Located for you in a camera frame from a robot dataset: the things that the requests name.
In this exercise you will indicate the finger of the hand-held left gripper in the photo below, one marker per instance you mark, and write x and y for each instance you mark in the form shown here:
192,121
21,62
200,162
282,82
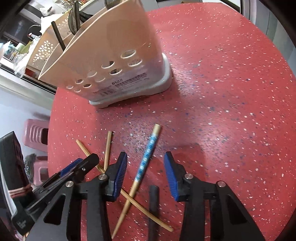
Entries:
71,166
89,162

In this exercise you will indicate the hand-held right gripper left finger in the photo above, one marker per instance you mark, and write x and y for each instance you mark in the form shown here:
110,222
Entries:
121,173

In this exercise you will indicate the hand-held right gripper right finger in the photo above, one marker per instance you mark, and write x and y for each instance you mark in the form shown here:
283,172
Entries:
171,178

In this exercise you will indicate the plain wooden chopstick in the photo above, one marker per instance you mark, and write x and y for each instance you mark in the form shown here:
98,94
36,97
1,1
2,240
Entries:
108,150
87,153

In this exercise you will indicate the blue patterned wooden chopstick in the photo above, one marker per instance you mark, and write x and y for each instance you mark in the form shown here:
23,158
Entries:
145,160

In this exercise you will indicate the beige plastic utensil holder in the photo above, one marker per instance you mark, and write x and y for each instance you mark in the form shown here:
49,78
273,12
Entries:
115,34

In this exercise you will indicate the pink plastic stool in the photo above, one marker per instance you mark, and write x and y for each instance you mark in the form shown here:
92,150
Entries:
37,134

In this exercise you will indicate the clear plastic bag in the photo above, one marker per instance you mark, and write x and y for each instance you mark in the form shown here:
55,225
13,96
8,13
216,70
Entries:
20,66

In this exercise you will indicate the beige perforated basket trolley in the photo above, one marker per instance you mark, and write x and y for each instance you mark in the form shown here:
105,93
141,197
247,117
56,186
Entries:
46,48

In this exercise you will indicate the black kitchen faucet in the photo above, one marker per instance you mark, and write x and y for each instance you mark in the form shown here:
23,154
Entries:
34,26

